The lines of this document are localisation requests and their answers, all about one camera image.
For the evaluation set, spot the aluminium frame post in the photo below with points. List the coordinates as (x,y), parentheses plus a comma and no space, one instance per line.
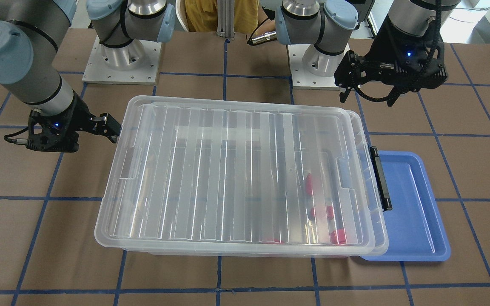
(225,19)

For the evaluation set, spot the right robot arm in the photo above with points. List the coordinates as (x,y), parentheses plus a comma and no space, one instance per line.
(31,34)

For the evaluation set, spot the blue plastic tray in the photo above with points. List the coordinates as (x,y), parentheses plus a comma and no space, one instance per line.
(415,228)

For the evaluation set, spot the person in yellow shirt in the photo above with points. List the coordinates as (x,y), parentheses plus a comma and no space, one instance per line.
(207,15)

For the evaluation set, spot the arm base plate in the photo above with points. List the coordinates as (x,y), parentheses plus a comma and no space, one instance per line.
(135,64)
(310,69)

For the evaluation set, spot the red block front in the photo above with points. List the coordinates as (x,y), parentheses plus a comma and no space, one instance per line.
(338,237)

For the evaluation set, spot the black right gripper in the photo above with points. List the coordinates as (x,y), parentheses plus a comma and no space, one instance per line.
(78,115)

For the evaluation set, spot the clear plastic storage box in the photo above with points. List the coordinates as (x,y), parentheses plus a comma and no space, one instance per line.
(372,204)

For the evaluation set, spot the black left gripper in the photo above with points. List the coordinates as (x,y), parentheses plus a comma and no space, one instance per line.
(384,47)

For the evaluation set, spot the clear plastic box lid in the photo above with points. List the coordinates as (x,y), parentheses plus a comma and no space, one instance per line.
(236,174)

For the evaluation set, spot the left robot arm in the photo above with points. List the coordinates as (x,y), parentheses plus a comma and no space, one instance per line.
(328,27)

